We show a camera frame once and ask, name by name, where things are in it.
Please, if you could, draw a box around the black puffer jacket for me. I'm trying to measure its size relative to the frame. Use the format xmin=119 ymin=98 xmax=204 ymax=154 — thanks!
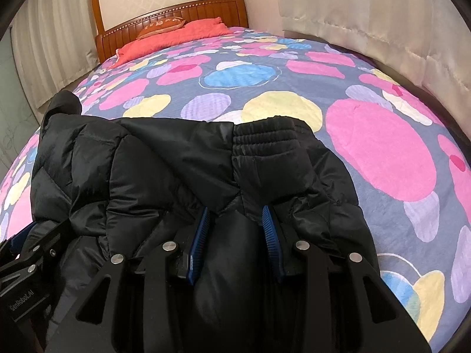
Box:
xmin=30 ymin=91 xmax=378 ymax=352

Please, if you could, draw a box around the frosted glass door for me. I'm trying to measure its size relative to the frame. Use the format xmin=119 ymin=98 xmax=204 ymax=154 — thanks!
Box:
xmin=0 ymin=31 xmax=38 ymax=178

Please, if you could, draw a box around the colourful dotted bed sheet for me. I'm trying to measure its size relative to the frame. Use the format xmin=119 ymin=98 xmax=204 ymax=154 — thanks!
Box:
xmin=0 ymin=25 xmax=471 ymax=353

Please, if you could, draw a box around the red folded blanket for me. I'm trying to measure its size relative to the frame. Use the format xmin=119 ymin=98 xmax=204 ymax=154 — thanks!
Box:
xmin=110 ymin=18 xmax=232 ymax=69

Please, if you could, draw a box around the orange embroidered pillow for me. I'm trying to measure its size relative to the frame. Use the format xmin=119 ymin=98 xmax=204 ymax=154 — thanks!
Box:
xmin=137 ymin=17 xmax=186 ymax=39

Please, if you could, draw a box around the left beige curtain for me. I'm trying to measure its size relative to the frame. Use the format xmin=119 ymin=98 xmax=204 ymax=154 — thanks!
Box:
xmin=11 ymin=0 xmax=99 ymax=111

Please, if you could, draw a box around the beige curtain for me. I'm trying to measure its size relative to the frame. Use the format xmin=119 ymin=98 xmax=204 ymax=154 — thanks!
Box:
xmin=279 ymin=0 xmax=470 ymax=135
xmin=11 ymin=0 xmax=99 ymax=111

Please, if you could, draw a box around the wooden headboard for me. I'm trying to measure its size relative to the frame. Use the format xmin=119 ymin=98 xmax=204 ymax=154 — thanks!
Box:
xmin=89 ymin=0 xmax=249 ymax=64

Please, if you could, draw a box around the right beige curtain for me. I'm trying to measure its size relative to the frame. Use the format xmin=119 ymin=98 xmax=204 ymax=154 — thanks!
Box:
xmin=279 ymin=0 xmax=470 ymax=135

